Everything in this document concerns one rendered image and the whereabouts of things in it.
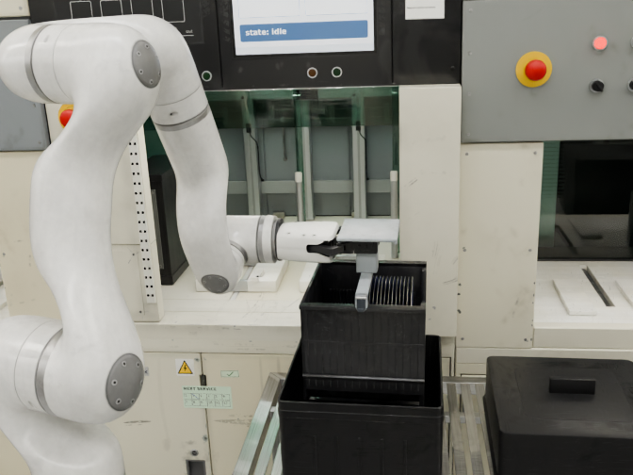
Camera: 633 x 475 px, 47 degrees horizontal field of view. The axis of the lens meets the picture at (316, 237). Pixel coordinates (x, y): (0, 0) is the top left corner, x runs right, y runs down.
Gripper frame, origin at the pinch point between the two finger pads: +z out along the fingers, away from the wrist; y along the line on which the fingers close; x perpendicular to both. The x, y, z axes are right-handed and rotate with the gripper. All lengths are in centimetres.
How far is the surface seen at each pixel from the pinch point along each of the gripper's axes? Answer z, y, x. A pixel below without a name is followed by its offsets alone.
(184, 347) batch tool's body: -46, -29, -36
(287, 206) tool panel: -38, -119, -26
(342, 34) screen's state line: -6.8, -29.7, 33.4
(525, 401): 28.0, -2.1, -30.9
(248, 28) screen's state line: -26, -29, 35
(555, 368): 35.3, -14.8, -30.8
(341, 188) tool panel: -19, -118, -19
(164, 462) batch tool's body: -54, -29, -68
